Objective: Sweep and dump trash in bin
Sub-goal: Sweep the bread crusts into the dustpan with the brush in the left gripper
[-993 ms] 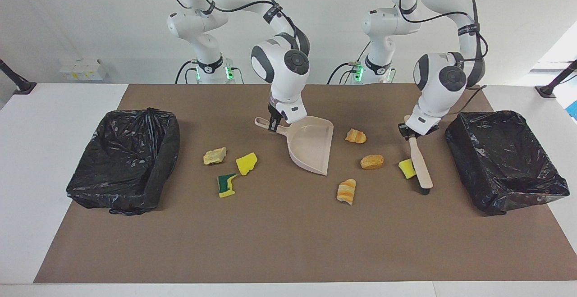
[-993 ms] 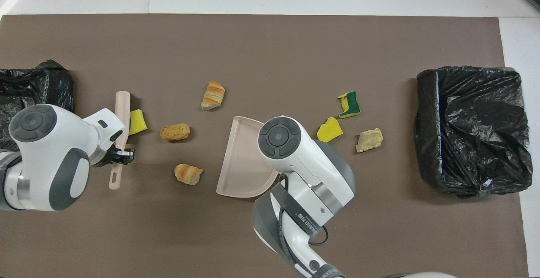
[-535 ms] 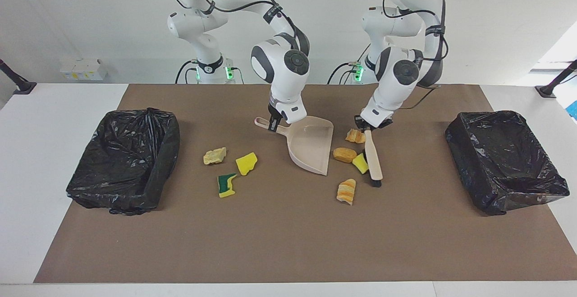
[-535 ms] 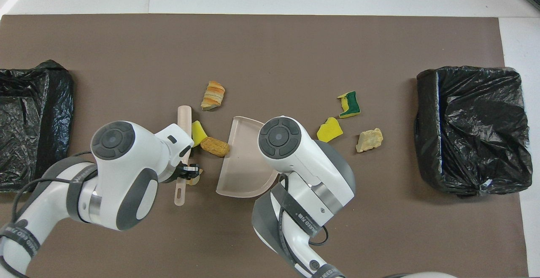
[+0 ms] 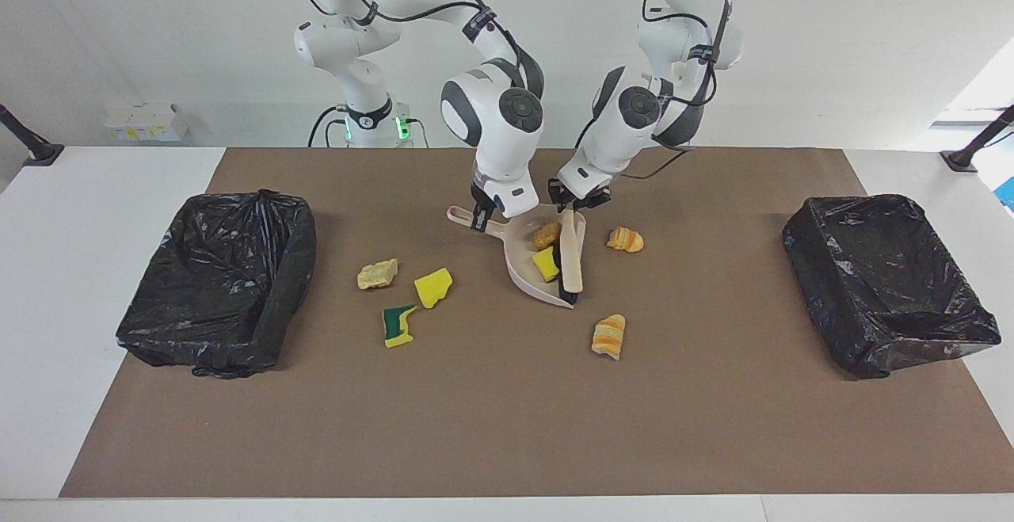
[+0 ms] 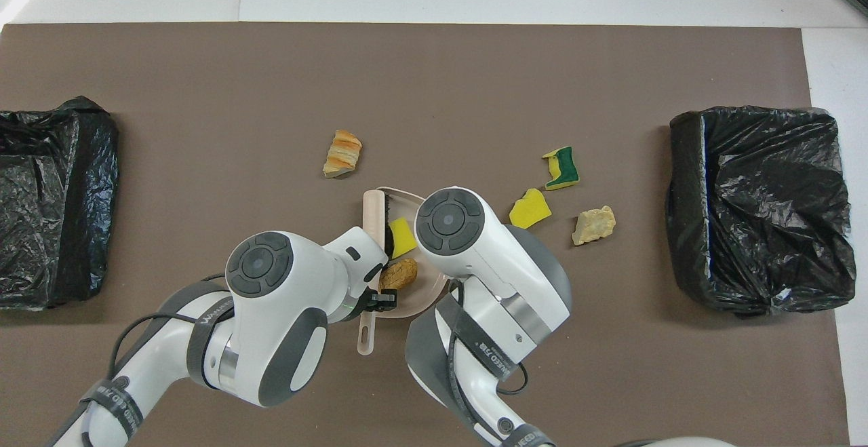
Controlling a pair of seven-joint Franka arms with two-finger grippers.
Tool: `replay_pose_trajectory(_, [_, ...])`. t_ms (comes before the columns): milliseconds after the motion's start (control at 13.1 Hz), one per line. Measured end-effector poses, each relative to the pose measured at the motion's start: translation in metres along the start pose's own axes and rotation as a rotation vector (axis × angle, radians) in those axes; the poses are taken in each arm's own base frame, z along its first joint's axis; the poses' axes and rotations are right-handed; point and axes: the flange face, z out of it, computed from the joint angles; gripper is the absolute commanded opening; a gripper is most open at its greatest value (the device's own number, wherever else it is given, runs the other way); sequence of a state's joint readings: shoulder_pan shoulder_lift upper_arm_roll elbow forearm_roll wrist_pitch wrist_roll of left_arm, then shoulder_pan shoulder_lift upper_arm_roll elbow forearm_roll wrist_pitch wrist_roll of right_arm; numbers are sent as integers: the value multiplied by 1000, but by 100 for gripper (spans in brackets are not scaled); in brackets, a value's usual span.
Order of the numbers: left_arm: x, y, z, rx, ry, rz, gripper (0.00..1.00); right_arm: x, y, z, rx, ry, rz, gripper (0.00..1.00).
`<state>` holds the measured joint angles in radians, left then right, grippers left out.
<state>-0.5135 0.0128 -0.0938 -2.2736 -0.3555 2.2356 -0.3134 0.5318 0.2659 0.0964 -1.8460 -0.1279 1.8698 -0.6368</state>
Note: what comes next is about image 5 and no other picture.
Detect pale beige sponge chunk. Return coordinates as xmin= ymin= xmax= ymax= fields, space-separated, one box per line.
xmin=356 ymin=259 xmax=399 ymax=291

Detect beige plastic dustpan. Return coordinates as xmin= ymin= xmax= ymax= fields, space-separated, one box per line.
xmin=446 ymin=205 xmax=589 ymax=311

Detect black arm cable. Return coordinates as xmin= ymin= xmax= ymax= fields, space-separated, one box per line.
xmin=574 ymin=0 xmax=734 ymax=182
xmin=290 ymin=0 xmax=547 ymax=99

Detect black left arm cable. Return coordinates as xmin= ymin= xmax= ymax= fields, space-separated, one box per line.
xmin=574 ymin=0 xmax=734 ymax=182

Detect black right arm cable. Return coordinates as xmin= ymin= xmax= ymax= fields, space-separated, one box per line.
xmin=290 ymin=0 xmax=547 ymax=99

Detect black base power cable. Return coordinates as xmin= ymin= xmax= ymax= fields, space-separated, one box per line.
xmin=307 ymin=105 xmax=349 ymax=148

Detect black stand with base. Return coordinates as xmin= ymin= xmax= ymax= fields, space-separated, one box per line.
xmin=940 ymin=105 xmax=1014 ymax=173
xmin=0 ymin=104 xmax=65 ymax=167

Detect green and yellow sponge piece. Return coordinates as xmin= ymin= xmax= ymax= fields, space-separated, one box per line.
xmin=382 ymin=303 xmax=418 ymax=349

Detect bin lined with black bag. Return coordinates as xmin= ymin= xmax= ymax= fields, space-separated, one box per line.
xmin=782 ymin=193 xmax=1003 ymax=380
xmin=116 ymin=189 xmax=318 ymax=380

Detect large yellow sponge piece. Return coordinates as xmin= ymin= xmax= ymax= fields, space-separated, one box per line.
xmin=414 ymin=268 xmax=454 ymax=310

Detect beige hand brush black bristles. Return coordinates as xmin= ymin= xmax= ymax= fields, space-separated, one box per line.
xmin=552 ymin=207 xmax=589 ymax=307

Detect brown table mat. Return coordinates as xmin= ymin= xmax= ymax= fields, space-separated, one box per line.
xmin=59 ymin=147 xmax=1014 ymax=499

